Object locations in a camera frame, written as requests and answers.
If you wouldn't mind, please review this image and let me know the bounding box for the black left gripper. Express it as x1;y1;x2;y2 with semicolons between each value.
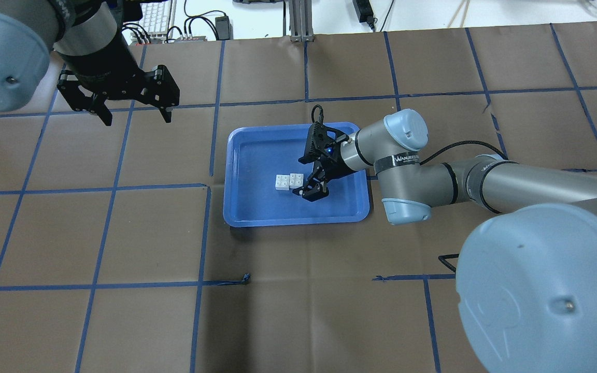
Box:
57;65;180;126

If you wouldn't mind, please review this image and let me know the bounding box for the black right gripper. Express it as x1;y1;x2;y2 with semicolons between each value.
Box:
292;122;353;202

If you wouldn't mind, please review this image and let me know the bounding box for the white block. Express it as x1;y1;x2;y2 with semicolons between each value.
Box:
275;175;291;191
289;173;305;190

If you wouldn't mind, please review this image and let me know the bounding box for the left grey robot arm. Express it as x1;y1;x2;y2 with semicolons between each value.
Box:
0;1;180;126

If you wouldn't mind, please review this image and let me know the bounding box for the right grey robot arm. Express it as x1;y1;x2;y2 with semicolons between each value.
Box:
294;105;597;372

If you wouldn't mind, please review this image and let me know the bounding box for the blue plastic tray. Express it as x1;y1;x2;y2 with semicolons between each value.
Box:
223;124;370;227

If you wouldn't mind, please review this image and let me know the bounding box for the white keyboard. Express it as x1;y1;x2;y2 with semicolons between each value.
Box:
127;1;178;38

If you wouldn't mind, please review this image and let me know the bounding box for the black power adapter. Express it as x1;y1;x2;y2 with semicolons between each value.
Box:
214;15;233;40

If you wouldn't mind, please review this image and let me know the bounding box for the aluminium frame post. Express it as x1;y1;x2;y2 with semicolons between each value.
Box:
284;1;314;42

